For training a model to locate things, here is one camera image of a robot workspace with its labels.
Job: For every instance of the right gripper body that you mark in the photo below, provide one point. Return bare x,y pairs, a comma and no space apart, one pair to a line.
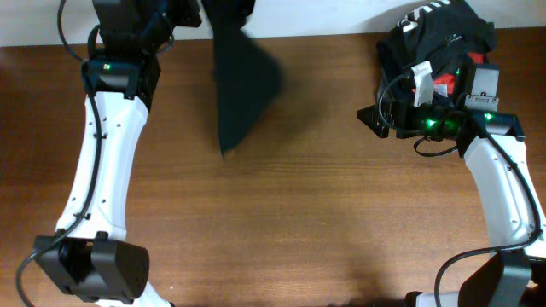
411,115

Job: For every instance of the black polo shirt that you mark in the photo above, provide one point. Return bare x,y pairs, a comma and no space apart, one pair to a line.
248,78

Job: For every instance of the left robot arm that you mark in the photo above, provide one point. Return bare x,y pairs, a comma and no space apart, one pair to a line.
88,255

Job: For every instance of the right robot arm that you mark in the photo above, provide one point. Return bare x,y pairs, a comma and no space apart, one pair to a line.
511,271

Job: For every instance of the navy blue shirt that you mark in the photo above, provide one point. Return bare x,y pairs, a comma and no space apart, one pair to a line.
395,60

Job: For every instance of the red shirt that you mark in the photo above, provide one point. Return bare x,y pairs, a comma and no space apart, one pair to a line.
444,61

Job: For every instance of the black shirt with white print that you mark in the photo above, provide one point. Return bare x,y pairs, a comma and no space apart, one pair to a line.
444,33

